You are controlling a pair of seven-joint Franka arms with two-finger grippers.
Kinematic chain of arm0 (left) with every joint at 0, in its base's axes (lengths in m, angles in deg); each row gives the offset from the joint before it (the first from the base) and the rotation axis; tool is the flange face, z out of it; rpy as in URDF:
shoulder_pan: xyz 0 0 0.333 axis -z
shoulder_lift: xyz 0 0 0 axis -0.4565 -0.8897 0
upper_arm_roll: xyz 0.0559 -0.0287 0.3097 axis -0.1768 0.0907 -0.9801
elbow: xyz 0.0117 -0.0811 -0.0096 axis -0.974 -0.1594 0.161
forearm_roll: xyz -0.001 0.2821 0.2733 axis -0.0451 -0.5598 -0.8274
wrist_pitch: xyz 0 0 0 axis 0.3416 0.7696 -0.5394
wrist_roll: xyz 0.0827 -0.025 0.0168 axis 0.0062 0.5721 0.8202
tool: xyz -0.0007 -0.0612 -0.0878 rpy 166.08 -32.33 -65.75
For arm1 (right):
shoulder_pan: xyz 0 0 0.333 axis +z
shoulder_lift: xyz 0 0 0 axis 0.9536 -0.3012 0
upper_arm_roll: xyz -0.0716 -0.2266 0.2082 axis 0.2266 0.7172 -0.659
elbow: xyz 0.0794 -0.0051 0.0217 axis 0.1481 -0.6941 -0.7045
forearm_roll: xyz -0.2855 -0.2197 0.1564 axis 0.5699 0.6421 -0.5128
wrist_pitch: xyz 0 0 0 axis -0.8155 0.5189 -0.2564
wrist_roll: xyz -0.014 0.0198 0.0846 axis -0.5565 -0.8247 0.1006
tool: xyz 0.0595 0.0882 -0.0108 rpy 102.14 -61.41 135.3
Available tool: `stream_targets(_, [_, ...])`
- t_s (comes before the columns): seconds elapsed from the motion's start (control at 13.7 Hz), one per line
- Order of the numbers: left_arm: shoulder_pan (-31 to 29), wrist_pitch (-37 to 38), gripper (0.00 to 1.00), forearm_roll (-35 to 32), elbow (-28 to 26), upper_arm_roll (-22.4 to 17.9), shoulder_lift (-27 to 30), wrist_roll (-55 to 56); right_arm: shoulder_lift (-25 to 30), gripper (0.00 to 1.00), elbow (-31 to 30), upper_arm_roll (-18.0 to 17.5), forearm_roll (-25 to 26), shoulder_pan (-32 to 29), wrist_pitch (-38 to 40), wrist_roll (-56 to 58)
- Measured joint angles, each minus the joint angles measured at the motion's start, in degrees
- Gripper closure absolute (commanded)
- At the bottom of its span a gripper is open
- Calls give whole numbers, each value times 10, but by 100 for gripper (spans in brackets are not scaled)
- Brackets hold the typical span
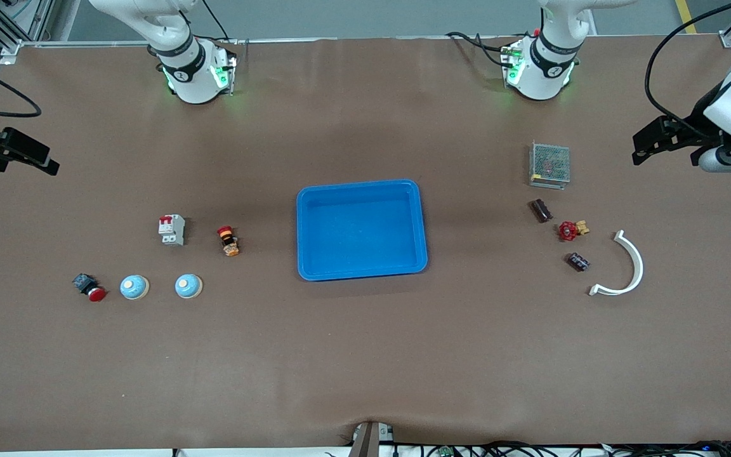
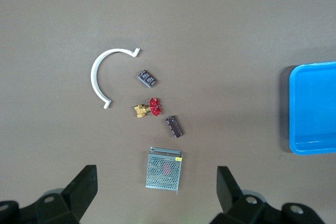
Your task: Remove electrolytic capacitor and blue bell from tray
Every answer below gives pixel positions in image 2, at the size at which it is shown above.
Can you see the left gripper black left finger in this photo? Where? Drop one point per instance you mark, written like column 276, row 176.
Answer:
column 52, row 211

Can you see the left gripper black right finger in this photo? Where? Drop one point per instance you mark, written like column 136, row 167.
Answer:
column 249, row 211

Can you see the dark brown cylindrical capacitor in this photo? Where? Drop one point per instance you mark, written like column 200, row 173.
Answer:
column 174, row 127
column 148, row 78

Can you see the metal mesh power supply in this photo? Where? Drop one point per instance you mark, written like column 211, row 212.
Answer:
column 164, row 171

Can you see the blue plastic tray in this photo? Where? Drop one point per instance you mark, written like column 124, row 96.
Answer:
column 315, row 108

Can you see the white curved pipe clamp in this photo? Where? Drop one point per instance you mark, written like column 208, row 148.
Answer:
column 93, row 77

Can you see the brown table mat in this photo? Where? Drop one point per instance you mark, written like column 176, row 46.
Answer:
column 210, row 24

